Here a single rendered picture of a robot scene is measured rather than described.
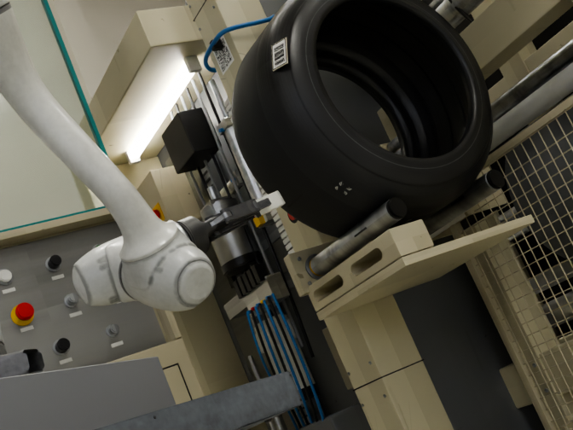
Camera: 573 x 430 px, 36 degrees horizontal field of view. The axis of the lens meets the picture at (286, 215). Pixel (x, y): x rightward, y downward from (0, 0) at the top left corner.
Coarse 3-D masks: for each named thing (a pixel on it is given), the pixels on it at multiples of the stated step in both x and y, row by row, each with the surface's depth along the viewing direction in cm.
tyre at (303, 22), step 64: (320, 0) 185; (384, 0) 194; (256, 64) 183; (320, 64) 215; (384, 64) 220; (448, 64) 209; (256, 128) 183; (320, 128) 173; (448, 128) 213; (320, 192) 179; (384, 192) 176; (448, 192) 183
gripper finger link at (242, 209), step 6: (240, 204) 165; (246, 204) 166; (252, 204) 167; (222, 210) 161; (228, 210) 162; (234, 210) 163; (240, 210) 164; (246, 210) 165; (252, 210) 166; (258, 210) 167; (234, 216) 163; (240, 216) 164; (228, 222) 161
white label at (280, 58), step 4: (284, 40) 176; (276, 44) 178; (280, 44) 177; (284, 44) 176; (272, 48) 178; (276, 48) 177; (280, 48) 177; (284, 48) 176; (272, 52) 178; (276, 52) 177; (280, 52) 176; (284, 52) 175; (272, 56) 178; (276, 56) 177; (280, 56) 176; (284, 56) 175; (272, 60) 177; (276, 60) 176; (280, 60) 176; (284, 60) 175; (272, 64) 177; (276, 64) 176; (280, 64) 175; (284, 64) 175; (276, 68) 176
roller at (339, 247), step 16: (384, 208) 174; (400, 208) 173; (368, 224) 179; (384, 224) 176; (336, 240) 192; (352, 240) 184; (368, 240) 182; (320, 256) 196; (336, 256) 191; (320, 272) 199
